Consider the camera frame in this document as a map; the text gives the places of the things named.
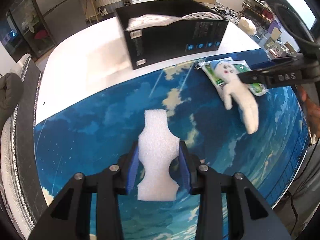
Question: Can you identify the shoe rack with shoes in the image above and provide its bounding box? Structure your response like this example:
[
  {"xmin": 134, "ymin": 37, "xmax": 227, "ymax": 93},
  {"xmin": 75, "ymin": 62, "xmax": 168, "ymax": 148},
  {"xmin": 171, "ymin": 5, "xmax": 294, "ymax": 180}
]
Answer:
[{"xmin": 240, "ymin": 0, "xmax": 274, "ymax": 29}]

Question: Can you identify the cream fluffy object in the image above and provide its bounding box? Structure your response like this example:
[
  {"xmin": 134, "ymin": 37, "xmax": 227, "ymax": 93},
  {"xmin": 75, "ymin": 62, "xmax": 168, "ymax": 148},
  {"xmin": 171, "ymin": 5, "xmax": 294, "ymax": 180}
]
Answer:
[{"xmin": 238, "ymin": 17, "xmax": 257, "ymax": 36}]

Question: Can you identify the white foam piece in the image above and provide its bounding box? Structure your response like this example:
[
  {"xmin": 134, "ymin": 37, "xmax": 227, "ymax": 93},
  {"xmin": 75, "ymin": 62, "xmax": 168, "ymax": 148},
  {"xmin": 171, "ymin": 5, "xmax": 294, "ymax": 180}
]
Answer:
[{"xmin": 137, "ymin": 109, "xmax": 180, "ymax": 202}]

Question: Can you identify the white plush doll blue hat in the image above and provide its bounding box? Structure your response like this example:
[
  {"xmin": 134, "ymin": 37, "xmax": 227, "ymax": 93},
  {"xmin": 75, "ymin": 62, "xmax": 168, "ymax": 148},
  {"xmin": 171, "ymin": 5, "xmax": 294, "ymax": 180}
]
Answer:
[{"xmin": 210, "ymin": 60, "xmax": 259, "ymax": 134}]

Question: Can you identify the dark glass cabinet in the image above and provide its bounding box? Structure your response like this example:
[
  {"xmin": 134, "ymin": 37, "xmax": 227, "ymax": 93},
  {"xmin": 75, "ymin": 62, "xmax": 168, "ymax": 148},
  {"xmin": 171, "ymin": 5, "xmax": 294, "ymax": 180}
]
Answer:
[{"xmin": 1, "ymin": 0, "xmax": 55, "ymax": 62}]

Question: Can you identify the black storage box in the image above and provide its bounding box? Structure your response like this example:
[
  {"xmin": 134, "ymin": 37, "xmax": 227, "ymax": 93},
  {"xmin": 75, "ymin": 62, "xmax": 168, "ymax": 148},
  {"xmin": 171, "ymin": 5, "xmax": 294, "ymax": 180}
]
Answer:
[{"xmin": 116, "ymin": 0, "xmax": 229, "ymax": 69}]

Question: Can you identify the woven laundry basket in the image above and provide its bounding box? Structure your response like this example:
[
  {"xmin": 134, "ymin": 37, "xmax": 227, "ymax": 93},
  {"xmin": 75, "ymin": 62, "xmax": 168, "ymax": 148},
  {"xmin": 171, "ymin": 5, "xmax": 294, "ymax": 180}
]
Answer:
[{"xmin": 94, "ymin": 0, "xmax": 124, "ymax": 17}]

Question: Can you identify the grey refrigerator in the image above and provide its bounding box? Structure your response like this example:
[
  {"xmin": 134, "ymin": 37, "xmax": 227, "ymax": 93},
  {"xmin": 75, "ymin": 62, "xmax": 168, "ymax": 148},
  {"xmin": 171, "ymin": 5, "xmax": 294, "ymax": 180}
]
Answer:
[{"xmin": 35, "ymin": 0, "xmax": 87, "ymax": 44}]

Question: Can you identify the glass side table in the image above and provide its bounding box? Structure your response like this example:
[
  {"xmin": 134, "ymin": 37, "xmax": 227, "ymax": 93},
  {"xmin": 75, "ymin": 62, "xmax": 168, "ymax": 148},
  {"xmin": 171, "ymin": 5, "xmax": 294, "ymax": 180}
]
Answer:
[{"xmin": 251, "ymin": 21, "xmax": 300, "ymax": 59}]

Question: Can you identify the bed with grey mattress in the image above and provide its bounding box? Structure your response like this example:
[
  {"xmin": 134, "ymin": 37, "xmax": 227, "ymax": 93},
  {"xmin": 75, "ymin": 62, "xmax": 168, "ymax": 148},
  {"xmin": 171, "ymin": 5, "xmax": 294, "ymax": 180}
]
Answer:
[{"xmin": 1, "ymin": 54, "xmax": 48, "ymax": 239}]

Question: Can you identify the person's hand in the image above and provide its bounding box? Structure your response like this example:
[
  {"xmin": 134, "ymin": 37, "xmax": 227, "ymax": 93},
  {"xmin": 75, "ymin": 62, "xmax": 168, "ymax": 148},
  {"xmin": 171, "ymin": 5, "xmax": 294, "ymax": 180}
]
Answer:
[{"xmin": 297, "ymin": 84, "xmax": 319, "ymax": 139}]

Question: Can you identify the blue sky desk mat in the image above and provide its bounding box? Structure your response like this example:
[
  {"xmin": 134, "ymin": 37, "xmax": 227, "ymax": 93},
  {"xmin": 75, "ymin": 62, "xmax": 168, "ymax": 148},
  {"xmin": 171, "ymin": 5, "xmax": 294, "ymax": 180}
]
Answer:
[{"xmin": 29, "ymin": 49, "xmax": 309, "ymax": 239}]

